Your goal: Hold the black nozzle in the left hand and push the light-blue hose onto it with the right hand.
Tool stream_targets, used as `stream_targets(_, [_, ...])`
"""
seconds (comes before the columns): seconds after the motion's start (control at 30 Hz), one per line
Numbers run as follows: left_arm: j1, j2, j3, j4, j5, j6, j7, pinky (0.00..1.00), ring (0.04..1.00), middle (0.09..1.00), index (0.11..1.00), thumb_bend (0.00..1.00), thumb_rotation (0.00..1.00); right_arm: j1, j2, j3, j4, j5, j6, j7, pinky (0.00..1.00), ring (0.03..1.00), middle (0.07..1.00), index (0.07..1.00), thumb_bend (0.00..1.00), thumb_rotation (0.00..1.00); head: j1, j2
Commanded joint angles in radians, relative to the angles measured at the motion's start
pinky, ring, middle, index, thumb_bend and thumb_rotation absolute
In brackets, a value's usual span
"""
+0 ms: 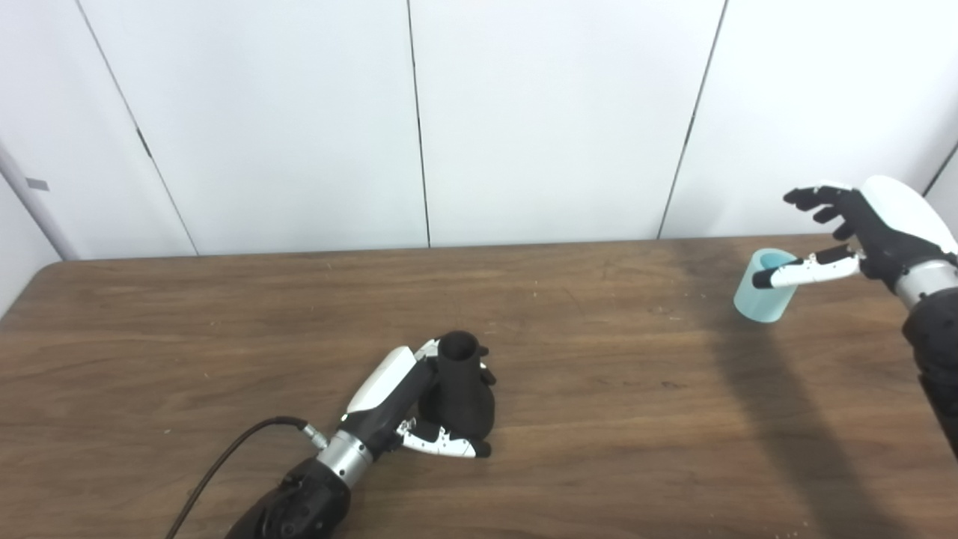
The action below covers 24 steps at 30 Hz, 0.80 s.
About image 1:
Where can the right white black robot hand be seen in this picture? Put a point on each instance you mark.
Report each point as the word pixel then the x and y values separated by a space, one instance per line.
pixel 891 224

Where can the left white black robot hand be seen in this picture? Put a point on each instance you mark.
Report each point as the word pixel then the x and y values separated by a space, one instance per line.
pixel 389 397

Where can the black funnel-shaped nozzle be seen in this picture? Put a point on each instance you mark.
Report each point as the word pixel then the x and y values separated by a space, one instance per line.
pixel 460 397

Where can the light blue cup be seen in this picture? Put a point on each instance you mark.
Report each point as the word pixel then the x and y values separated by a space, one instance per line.
pixel 763 303

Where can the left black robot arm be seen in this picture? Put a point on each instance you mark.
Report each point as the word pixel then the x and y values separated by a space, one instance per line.
pixel 299 501

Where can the black panel seam hinge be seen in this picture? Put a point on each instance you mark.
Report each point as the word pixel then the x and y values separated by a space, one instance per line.
pixel 144 142

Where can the white wall corner trim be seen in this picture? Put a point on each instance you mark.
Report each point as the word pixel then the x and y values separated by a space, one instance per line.
pixel 41 217

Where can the small grey wall tag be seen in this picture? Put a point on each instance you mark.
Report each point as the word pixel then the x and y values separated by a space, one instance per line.
pixel 37 184

